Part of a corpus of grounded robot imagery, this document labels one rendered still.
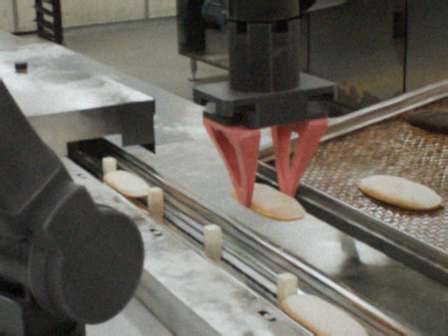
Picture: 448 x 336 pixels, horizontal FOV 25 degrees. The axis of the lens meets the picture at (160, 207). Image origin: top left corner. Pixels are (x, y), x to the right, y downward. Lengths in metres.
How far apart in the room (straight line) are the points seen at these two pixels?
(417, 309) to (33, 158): 0.41
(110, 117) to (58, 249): 0.65
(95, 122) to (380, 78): 3.11
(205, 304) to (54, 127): 0.49
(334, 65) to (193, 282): 3.76
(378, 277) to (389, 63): 3.29
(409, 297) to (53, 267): 0.40
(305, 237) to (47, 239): 0.49
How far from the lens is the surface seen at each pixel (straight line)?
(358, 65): 4.42
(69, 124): 1.25
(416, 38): 4.08
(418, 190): 0.93
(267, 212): 0.82
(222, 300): 0.81
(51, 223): 0.61
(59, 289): 0.63
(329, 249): 1.04
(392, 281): 0.96
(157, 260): 0.90
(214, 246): 0.96
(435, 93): 1.20
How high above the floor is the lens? 1.19
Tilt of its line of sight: 18 degrees down
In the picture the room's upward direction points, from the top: 3 degrees counter-clockwise
